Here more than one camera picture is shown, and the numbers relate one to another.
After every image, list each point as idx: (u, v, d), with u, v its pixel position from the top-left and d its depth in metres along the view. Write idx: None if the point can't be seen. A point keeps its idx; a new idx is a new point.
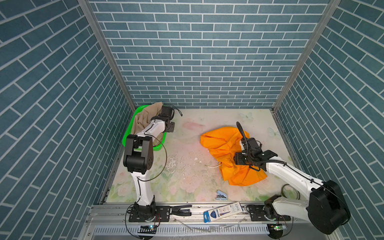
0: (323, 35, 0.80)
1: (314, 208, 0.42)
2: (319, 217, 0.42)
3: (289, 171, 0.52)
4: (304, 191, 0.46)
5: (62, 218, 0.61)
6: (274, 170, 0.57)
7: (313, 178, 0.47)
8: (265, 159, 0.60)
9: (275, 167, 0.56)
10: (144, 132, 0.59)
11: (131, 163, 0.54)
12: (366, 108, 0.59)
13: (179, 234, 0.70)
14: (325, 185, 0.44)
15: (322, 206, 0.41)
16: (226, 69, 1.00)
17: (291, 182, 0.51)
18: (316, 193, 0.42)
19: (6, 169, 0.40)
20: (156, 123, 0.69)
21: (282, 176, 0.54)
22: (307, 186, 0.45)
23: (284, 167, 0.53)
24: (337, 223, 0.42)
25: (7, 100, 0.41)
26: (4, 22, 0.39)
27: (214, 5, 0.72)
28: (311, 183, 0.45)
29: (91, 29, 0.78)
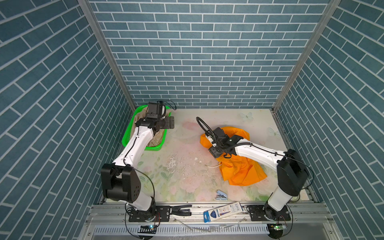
0: (323, 35, 0.80)
1: (282, 178, 0.47)
2: (288, 184, 0.47)
3: (256, 149, 0.55)
4: (270, 163, 0.51)
5: (62, 218, 0.61)
6: (243, 152, 0.60)
7: (277, 151, 0.51)
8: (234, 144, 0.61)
9: (244, 148, 0.58)
10: (124, 156, 0.47)
11: (114, 195, 0.45)
12: (366, 108, 0.59)
13: (179, 234, 0.71)
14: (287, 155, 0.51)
15: (289, 176, 0.45)
16: (226, 68, 0.99)
17: (259, 159, 0.55)
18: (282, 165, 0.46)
19: (6, 169, 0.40)
20: (140, 135, 0.54)
21: (251, 155, 0.57)
22: (272, 159, 0.49)
23: (251, 147, 0.57)
24: (301, 185, 0.47)
25: (7, 100, 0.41)
26: (4, 22, 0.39)
27: (214, 5, 0.72)
28: (275, 156, 0.50)
29: (91, 29, 0.78)
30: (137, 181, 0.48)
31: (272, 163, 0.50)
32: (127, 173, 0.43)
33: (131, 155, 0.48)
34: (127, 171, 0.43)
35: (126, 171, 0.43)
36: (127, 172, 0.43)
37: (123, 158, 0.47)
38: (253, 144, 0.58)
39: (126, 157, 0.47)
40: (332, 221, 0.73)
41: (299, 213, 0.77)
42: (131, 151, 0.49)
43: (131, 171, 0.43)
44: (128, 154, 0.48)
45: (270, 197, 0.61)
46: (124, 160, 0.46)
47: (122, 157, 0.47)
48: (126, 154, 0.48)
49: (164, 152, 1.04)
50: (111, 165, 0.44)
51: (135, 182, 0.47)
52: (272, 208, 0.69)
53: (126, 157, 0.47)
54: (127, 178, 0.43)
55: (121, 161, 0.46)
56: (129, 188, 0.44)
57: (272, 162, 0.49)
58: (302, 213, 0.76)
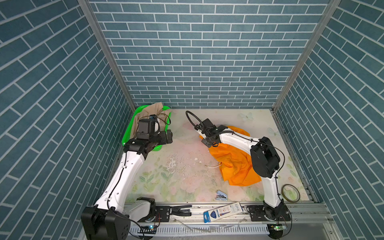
0: (323, 35, 0.80)
1: (255, 161, 0.55)
2: (259, 166, 0.54)
3: (236, 137, 0.62)
4: (246, 149, 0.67)
5: (62, 218, 0.61)
6: (226, 140, 0.68)
7: (252, 139, 0.58)
8: (218, 132, 0.69)
9: (226, 136, 0.66)
10: (109, 197, 0.41)
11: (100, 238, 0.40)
12: (366, 109, 0.59)
13: (179, 234, 0.71)
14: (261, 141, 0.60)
15: (258, 156, 0.53)
16: (226, 69, 1.00)
17: (238, 145, 0.62)
18: (253, 149, 0.53)
19: (6, 169, 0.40)
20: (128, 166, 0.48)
21: (232, 143, 0.65)
22: (247, 145, 0.56)
23: (233, 135, 0.64)
24: (272, 167, 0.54)
25: (7, 100, 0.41)
26: (4, 22, 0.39)
27: (214, 5, 0.72)
28: (251, 142, 0.57)
29: (91, 29, 0.78)
30: (125, 221, 0.43)
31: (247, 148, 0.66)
32: (110, 219, 0.37)
33: (117, 192, 0.42)
34: (110, 217, 0.37)
35: (109, 217, 0.37)
36: (110, 218, 0.37)
37: (107, 199, 0.41)
38: (234, 133, 0.65)
39: (110, 198, 0.41)
40: (332, 221, 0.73)
41: (299, 213, 0.77)
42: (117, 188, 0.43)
43: (115, 216, 0.38)
44: (113, 192, 0.42)
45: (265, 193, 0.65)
46: (108, 201, 0.40)
47: (106, 198, 0.41)
48: (111, 192, 0.42)
49: (164, 152, 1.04)
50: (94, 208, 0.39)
51: (122, 224, 0.41)
52: (271, 207, 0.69)
53: (111, 197, 0.41)
54: (110, 225, 0.38)
55: (104, 202, 0.40)
56: (114, 234, 0.39)
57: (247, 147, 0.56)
58: (302, 213, 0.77)
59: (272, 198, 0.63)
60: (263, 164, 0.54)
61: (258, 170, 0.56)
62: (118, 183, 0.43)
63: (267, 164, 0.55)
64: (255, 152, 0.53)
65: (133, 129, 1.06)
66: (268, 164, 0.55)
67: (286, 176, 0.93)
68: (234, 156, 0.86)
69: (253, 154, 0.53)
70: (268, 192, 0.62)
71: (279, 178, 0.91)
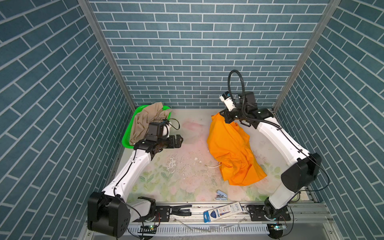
0: (323, 35, 0.80)
1: (288, 172, 0.47)
2: (292, 180, 0.47)
3: (282, 135, 0.51)
4: (286, 156, 0.48)
5: (62, 218, 0.61)
6: (264, 131, 0.55)
7: (302, 149, 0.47)
8: (259, 118, 0.56)
9: (266, 128, 0.54)
10: (115, 185, 0.44)
11: (100, 227, 0.41)
12: (366, 109, 0.59)
13: (179, 234, 0.71)
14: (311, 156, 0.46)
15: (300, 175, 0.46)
16: (226, 68, 0.99)
17: (278, 145, 0.51)
18: (299, 163, 0.45)
19: (5, 169, 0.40)
20: (136, 161, 0.51)
21: (272, 139, 0.53)
22: (293, 155, 0.46)
23: (277, 131, 0.52)
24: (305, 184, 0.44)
25: (7, 100, 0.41)
26: (4, 22, 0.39)
27: (214, 5, 0.72)
28: (298, 152, 0.47)
29: (91, 29, 0.78)
30: (126, 213, 0.43)
31: (291, 158, 0.46)
32: (115, 205, 0.39)
33: (123, 183, 0.45)
34: (114, 203, 0.39)
35: (114, 203, 0.39)
36: (115, 204, 0.39)
37: (113, 187, 0.43)
38: (281, 128, 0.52)
39: (116, 186, 0.43)
40: (332, 221, 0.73)
41: (299, 213, 0.77)
42: (124, 178, 0.46)
43: (119, 203, 0.40)
44: (119, 183, 0.44)
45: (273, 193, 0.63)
46: (114, 190, 0.42)
47: (113, 186, 0.43)
48: (118, 182, 0.45)
49: (164, 152, 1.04)
50: (101, 194, 0.41)
51: (123, 215, 0.42)
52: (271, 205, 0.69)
53: (117, 186, 0.44)
54: (113, 212, 0.39)
55: (111, 190, 0.43)
56: (115, 222, 0.39)
57: (292, 158, 0.46)
58: (301, 212, 0.77)
59: (279, 203, 0.61)
60: (298, 181, 0.48)
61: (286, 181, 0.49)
62: (126, 174, 0.47)
63: (301, 182, 0.49)
64: (300, 169, 0.45)
65: (133, 129, 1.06)
66: (302, 182, 0.49)
67: None
68: (233, 154, 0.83)
69: (296, 168, 0.44)
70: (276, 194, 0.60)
71: (279, 178, 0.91)
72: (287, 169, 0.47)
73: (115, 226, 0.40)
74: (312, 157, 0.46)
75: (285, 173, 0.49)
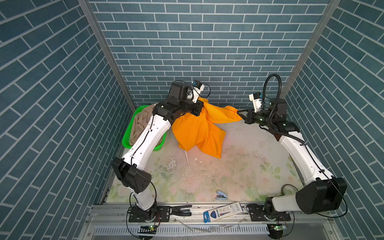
0: (323, 35, 0.80)
1: (304, 190, 0.43)
2: (306, 200, 0.43)
3: (302, 151, 0.48)
4: (306, 174, 0.44)
5: (62, 218, 0.61)
6: (285, 144, 0.53)
7: (325, 170, 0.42)
8: (284, 131, 0.54)
9: (290, 143, 0.51)
10: (132, 153, 0.46)
11: (125, 184, 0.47)
12: (366, 109, 0.59)
13: (179, 234, 0.71)
14: (333, 179, 0.41)
15: (316, 196, 0.41)
16: (226, 68, 0.99)
17: (298, 161, 0.48)
18: (318, 182, 0.41)
19: (5, 169, 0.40)
20: (153, 128, 0.49)
21: (293, 153, 0.50)
22: (312, 174, 0.43)
23: (301, 147, 0.49)
24: (320, 208, 0.43)
25: (7, 100, 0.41)
26: (4, 22, 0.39)
27: (214, 5, 0.72)
28: (319, 173, 0.43)
29: (91, 29, 0.78)
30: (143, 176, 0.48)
31: (309, 176, 0.43)
32: (132, 173, 0.42)
33: (140, 151, 0.46)
34: (132, 172, 0.43)
35: (131, 172, 0.43)
36: (131, 173, 0.42)
37: (132, 155, 0.45)
38: (305, 144, 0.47)
39: (134, 155, 0.45)
40: (332, 221, 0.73)
41: (299, 213, 0.77)
42: (141, 147, 0.46)
43: (136, 172, 0.43)
44: (138, 149, 0.46)
45: (278, 196, 0.62)
46: (133, 157, 0.45)
47: (131, 153, 0.46)
48: (135, 149, 0.46)
49: (164, 153, 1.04)
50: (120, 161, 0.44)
51: (141, 179, 0.47)
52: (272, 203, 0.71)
53: (135, 153, 0.45)
54: (132, 178, 0.43)
55: (130, 157, 0.45)
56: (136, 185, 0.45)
57: (311, 176, 0.43)
58: (301, 212, 0.77)
59: (280, 206, 0.61)
60: (313, 203, 0.42)
61: (300, 199, 0.45)
62: (144, 143, 0.47)
63: (317, 206, 0.43)
64: (316, 189, 0.40)
65: (133, 130, 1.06)
66: (318, 205, 0.43)
67: (286, 176, 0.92)
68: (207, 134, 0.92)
69: (311, 186, 0.41)
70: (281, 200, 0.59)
71: (279, 178, 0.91)
72: (303, 189, 0.44)
73: (135, 186, 0.46)
74: (335, 182, 0.41)
75: (300, 192, 0.45)
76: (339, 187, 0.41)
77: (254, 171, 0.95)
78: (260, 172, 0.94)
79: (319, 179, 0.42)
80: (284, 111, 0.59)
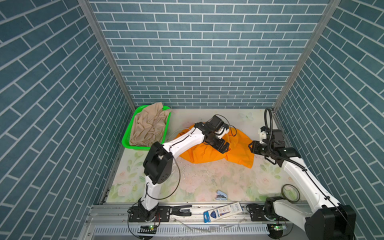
0: (323, 35, 0.80)
1: (313, 220, 0.41)
2: (316, 231, 0.40)
3: (306, 177, 0.48)
4: (311, 201, 0.43)
5: (62, 218, 0.61)
6: (288, 170, 0.54)
7: (330, 197, 0.43)
8: (285, 155, 0.55)
9: (291, 167, 0.52)
10: (171, 145, 0.54)
11: (147, 170, 0.55)
12: (366, 109, 0.59)
13: (179, 234, 0.71)
14: (340, 207, 0.40)
15: (325, 225, 0.39)
16: (226, 69, 1.00)
17: (302, 187, 0.47)
18: (324, 211, 0.39)
19: (6, 169, 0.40)
20: (193, 135, 0.61)
21: (296, 180, 0.50)
22: (317, 201, 0.42)
23: (303, 173, 0.49)
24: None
25: (8, 100, 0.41)
26: (4, 22, 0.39)
27: (214, 5, 0.72)
28: (325, 200, 0.42)
29: (91, 29, 0.78)
30: (169, 169, 0.53)
31: (315, 204, 0.42)
32: (165, 159, 0.50)
33: (178, 146, 0.54)
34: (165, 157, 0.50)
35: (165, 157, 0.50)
36: (165, 158, 0.50)
37: (170, 145, 0.54)
38: (307, 169, 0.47)
39: (172, 146, 0.54)
40: None
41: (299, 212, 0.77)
42: (179, 143, 0.56)
43: (170, 158, 0.49)
44: (175, 144, 0.55)
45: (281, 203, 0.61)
46: (170, 148, 0.53)
47: (170, 144, 0.54)
48: (174, 143, 0.55)
49: None
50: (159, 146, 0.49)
51: (167, 170, 0.52)
52: (271, 202, 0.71)
53: (172, 146, 0.54)
54: (162, 162, 0.50)
55: (167, 147, 0.53)
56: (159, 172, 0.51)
57: (317, 204, 0.41)
58: None
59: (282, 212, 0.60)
60: (322, 234, 0.39)
61: (309, 229, 0.43)
62: (183, 141, 0.57)
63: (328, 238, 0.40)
64: (323, 217, 0.39)
65: (133, 129, 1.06)
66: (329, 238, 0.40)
67: (286, 176, 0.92)
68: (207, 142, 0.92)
69: (318, 214, 0.39)
70: (285, 210, 0.57)
71: (279, 178, 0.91)
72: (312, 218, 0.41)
73: (159, 173, 0.51)
74: (343, 211, 0.39)
75: (308, 221, 0.43)
76: (347, 216, 0.39)
77: (254, 171, 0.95)
78: (260, 172, 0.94)
79: (325, 206, 0.41)
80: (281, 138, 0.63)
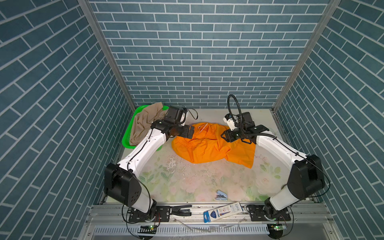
0: (323, 35, 0.80)
1: (292, 177, 0.46)
2: (297, 185, 0.46)
3: (277, 144, 0.54)
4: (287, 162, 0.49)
5: (62, 218, 0.61)
6: (262, 143, 0.60)
7: (298, 152, 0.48)
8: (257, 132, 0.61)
9: (264, 140, 0.58)
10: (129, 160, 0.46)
11: (113, 194, 0.45)
12: (366, 109, 0.59)
13: (179, 234, 0.71)
14: (309, 158, 0.47)
15: (301, 175, 0.44)
16: (226, 68, 0.99)
17: (277, 155, 0.53)
18: (297, 165, 0.45)
19: (5, 170, 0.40)
20: (151, 140, 0.52)
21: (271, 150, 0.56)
22: (290, 158, 0.48)
23: (274, 141, 0.56)
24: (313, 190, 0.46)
25: (8, 100, 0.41)
26: (4, 22, 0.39)
27: (214, 5, 0.72)
28: (296, 156, 0.48)
29: (91, 29, 0.78)
30: (136, 186, 0.46)
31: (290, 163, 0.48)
32: (127, 179, 0.41)
33: (137, 159, 0.47)
34: (126, 177, 0.42)
35: (126, 177, 0.42)
36: (126, 179, 0.41)
37: (127, 161, 0.45)
38: (277, 138, 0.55)
39: (130, 161, 0.46)
40: (332, 221, 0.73)
41: (299, 213, 0.77)
42: (136, 155, 0.47)
43: (131, 177, 0.42)
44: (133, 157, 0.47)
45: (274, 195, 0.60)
46: (128, 163, 0.45)
47: (127, 160, 0.46)
48: (132, 157, 0.47)
49: (164, 153, 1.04)
50: (116, 166, 0.44)
51: (134, 188, 0.45)
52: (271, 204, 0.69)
53: (130, 162, 0.45)
54: (125, 184, 0.42)
55: (126, 164, 0.45)
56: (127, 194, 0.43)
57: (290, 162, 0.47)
58: (302, 212, 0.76)
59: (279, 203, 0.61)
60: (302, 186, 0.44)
61: (292, 187, 0.48)
62: (141, 151, 0.49)
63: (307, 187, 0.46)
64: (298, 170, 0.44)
65: (133, 129, 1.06)
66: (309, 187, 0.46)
67: (286, 176, 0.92)
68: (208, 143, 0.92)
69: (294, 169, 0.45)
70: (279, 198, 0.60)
71: (279, 178, 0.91)
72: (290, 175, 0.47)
73: (126, 196, 0.43)
74: (311, 159, 0.46)
75: (289, 180, 0.48)
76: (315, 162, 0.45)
77: (254, 171, 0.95)
78: (260, 172, 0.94)
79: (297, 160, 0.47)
80: (249, 119, 0.68)
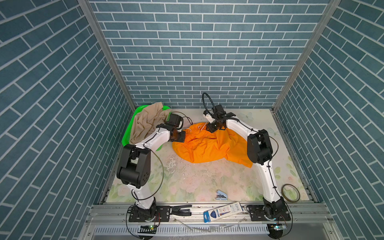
0: (323, 35, 0.80)
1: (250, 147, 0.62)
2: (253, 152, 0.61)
3: (241, 125, 0.70)
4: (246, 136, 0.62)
5: (62, 218, 0.61)
6: (230, 126, 0.76)
7: (253, 128, 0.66)
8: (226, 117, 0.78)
9: (231, 122, 0.74)
10: (143, 143, 0.54)
11: (126, 176, 0.49)
12: (366, 109, 0.59)
13: (179, 234, 0.71)
14: (260, 132, 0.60)
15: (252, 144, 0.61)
16: (226, 68, 0.99)
17: (240, 133, 0.69)
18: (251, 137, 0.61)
19: (6, 169, 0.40)
20: (160, 132, 0.63)
21: (237, 130, 0.71)
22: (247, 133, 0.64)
23: (237, 123, 0.72)
24: (264, 155, 0.63)
25: (7, 100, 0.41)
26: (4, 22, 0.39)
27: (214, 5, 0.72)
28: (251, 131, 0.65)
29: (91, 29, 0.78)
30: (147, 168, 0.52)
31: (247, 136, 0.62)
32: (143, 155, 0.49)
33: (150, 143, 0.55)
34: (143, 153, 0.49)
35: (143, 153, 0.49)
36: (143, 154, 0.49)
37: (143, 143, 0.54)
38: (240, 121, 0.73)
39: (146, 143, 0.55)
40: (332, 221, 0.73)
41: (299, 213, 0.77)
42: (151, 141, 0.57)
43: (148, 153, 0.49)
44: (148, 141, 0.56)
45: (264, 189, 0.67)
46: (144, 145, 0.53)
47: (143, 142, 0.55)
48: (146, 141, 0.56)
49: (164, 152, 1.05)
50: (132, 146, 0.51)
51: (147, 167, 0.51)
52: (271, 205, 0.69)
53: (146, 143, 0.54)
54: (142, 159, 0.49)
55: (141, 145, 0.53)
56: (141, 171, 0.48)
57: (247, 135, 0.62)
58: (302, 212, 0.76)
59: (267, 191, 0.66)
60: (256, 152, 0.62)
61: (250, 155, 0.64)
62: (153, 138, 0.58)
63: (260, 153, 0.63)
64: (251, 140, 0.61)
65: (132, 129, 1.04)
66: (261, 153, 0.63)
67: (286, 176, 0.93)
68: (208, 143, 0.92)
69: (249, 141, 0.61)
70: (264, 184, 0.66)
71: (279, 178, 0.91)
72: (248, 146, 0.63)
73: (140, 173, 0.48)
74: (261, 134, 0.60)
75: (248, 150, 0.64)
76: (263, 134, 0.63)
77: (254, 171, 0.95)
78: None
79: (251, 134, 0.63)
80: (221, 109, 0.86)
